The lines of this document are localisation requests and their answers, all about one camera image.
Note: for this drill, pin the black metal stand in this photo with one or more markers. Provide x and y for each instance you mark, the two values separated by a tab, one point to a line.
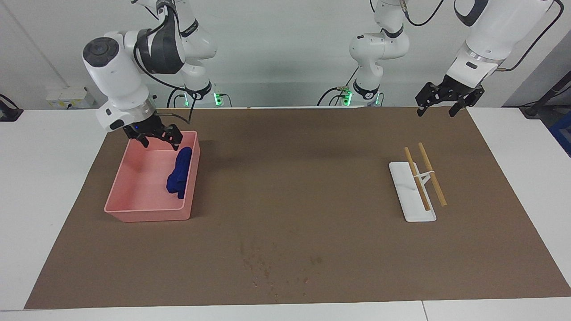
537	107

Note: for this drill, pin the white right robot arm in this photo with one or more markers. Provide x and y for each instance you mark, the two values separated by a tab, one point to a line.
116	76

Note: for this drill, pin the pink plastic bin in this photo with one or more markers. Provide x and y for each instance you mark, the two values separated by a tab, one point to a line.
142	187

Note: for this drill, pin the white wall box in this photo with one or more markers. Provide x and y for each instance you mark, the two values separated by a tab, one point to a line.
69	98

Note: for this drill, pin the brown table mat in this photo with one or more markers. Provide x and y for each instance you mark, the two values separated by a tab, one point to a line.
294	200

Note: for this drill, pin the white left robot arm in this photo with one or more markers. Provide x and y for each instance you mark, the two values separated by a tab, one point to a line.
379	49

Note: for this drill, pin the wooden rack rod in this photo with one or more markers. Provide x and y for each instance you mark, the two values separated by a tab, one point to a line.
432	174
417	178

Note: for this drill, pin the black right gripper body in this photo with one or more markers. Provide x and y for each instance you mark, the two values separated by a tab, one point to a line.
145	128

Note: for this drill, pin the blue towel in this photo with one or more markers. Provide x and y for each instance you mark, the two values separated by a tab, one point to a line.
179	174

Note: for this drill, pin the black table clamp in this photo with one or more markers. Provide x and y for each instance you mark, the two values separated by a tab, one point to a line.
9	113

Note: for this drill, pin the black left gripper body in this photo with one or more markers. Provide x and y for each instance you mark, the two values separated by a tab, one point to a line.
457	87

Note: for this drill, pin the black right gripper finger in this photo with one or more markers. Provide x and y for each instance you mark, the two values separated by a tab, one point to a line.
140	139
175	136

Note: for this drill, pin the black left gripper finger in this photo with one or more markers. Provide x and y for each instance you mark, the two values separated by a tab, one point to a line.
470	98
432	91

